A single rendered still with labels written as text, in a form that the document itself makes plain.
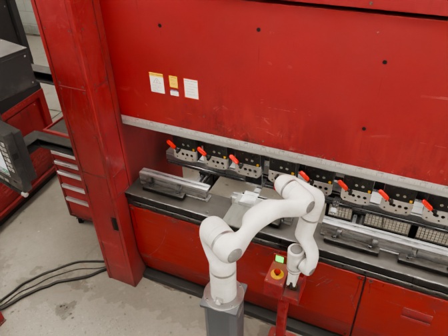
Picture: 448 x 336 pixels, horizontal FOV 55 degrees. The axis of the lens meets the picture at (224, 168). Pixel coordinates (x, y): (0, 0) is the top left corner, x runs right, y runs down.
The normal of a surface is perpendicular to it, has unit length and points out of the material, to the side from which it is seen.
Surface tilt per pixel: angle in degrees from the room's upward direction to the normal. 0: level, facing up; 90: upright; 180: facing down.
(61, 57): 90
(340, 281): 90
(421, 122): 90
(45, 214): 0
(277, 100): 90
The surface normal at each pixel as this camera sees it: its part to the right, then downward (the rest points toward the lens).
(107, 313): -0.03, -0.80
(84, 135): -0.40, 0.55
